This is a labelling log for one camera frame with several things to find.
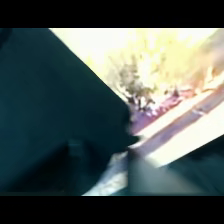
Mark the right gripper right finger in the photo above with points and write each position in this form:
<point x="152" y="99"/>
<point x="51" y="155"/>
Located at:
<point x="146" y="180"/>

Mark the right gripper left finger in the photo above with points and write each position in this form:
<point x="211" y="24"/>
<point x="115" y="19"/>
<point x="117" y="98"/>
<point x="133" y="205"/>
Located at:
<point x="85" y="170"/>

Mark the dark green garment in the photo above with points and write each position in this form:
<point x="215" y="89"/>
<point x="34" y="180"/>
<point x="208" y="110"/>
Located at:
<point x="50" y="100"/>

